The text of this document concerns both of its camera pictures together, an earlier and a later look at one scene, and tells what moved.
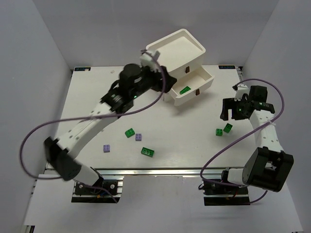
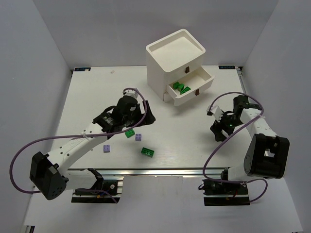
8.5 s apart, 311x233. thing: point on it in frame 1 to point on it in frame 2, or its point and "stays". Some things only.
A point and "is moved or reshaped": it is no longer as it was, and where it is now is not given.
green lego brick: [218, 132] is moved or reshaped
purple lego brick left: [106, 148] stays
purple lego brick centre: [138, 137] stays
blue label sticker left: [82, 69] stays
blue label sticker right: [228, 67] stays
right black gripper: [234, 108] to [224, 124]
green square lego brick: [129, 132] stays
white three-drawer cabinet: [182, 56] stays
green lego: [185, 90] stays
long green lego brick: [147, 152] stays
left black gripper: [162, 79] to [140, 115]
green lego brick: [228, 127] is moved or reshaped
